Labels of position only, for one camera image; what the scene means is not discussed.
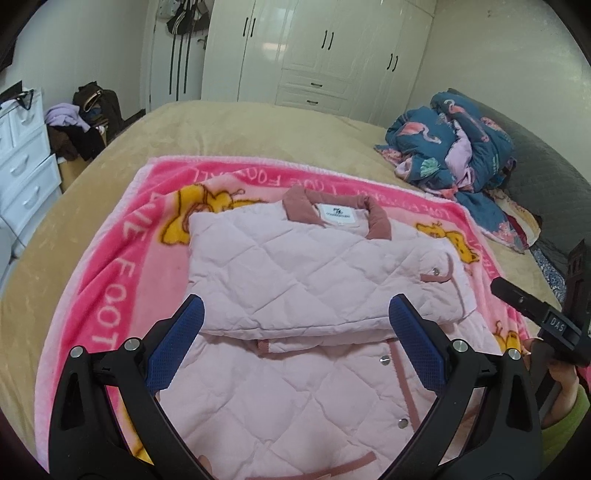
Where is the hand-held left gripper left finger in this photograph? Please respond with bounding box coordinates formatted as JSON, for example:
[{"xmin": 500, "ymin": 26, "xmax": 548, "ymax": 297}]
[{"xmin": 48, "ymin": 294, "xmax": 214, "ymax": 480}]

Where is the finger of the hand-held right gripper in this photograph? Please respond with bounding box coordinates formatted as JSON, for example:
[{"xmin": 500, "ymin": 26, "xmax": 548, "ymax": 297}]
[{"xmin": 490, "ymin": 276, "xmax": 551, "ymax": 329}]

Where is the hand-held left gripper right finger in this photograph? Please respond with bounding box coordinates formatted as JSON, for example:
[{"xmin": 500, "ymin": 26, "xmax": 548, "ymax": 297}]
[{"xmin": 376, "ymin": 294, "xmax": 542, "ymax": 480}]

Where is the pink quilted jacket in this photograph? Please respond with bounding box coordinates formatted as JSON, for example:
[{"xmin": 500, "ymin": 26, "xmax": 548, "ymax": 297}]
[{"xmin": 168, "ymin": 187, "xmax": 478, "ymax": 480}]

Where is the person's right forearm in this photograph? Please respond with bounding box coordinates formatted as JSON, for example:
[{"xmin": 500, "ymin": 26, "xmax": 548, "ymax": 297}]
[{"xmin": 539, "ymin": 384, "xmax": 591, "ymax": 445}]

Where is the dark clothes pile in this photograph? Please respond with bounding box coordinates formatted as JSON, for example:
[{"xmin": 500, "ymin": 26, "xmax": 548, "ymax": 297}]
[{"xmin": 47, "ymin": 126, "xmax": 105, "ymax": 162}]

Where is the black clothes hanger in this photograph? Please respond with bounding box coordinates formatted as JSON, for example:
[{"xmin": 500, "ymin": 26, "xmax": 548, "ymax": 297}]
[{"xmin": 0, "ymin": 80, "xmax": 37, "ymax": 110}]

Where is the person's right hand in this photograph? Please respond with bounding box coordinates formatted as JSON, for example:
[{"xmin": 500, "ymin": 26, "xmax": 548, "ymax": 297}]
[{"xmin": 522, "ymin": 338, "xmax": 583, "ymax": 418}]

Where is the blue patterned cloth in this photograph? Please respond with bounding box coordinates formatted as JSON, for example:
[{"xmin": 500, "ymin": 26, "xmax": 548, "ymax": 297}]
[{"xmin": 530, "ymin": 244, "xmax": 570, "ymax": 303}]

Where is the pink printed blanket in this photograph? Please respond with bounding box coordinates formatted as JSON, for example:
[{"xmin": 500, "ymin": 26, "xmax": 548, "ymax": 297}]
[{"xmin": 34, "ymin": 156, "xmax": 543, "ymax": 462}]

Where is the grey padded headboard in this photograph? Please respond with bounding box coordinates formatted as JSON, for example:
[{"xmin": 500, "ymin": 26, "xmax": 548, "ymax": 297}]
[{"xmin": 448, "ymin": 88, "xmax": 591, "ymax": 278}]

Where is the blue flamingo quilt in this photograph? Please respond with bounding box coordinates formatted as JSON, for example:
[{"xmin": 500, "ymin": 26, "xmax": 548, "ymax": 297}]
[{"xmin": 374, "ymin": 90, "xmax": 542, "ymax": 254}]

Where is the beige bed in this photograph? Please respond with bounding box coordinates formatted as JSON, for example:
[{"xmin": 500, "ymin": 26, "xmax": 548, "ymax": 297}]
[{"xmin": 0, "ymin": 99, "xmax": 568, "ymax": 416}]

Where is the white drawer unit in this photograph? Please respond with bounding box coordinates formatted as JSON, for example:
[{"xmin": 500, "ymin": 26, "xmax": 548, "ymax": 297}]
[{"xmin": 0, "ymin": 88, "xmax": 64, "ymax": 264}]

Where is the dark brown travel bag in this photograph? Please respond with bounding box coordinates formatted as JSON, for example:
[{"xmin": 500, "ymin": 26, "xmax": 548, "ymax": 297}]
[{"xmin": 73, "ymin": 82, "xmax": 123, "ymax": 160}]

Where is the light purple garment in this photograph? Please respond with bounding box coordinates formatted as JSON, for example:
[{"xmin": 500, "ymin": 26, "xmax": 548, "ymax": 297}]
[{"xmin": 45, "ymin": 103, "xmax": 94, "ymax": 134}]

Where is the white door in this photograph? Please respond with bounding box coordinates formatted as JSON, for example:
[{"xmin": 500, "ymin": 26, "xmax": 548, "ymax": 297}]
[{"xmin": 144, "ymin": 0, "xmax": 209, "ymax": 112}]

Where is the white wardrobe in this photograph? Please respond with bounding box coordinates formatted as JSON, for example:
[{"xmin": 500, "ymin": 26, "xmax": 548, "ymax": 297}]
[{"xmin": 201, "ymin": 0, "xmax": 435, "ymax": 123}]

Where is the black striped hanging bag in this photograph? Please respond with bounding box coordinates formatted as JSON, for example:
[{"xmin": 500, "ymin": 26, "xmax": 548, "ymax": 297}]
[{"xmin": 165, "ymin": 0, "xmax": 195, "ymax": 35}]

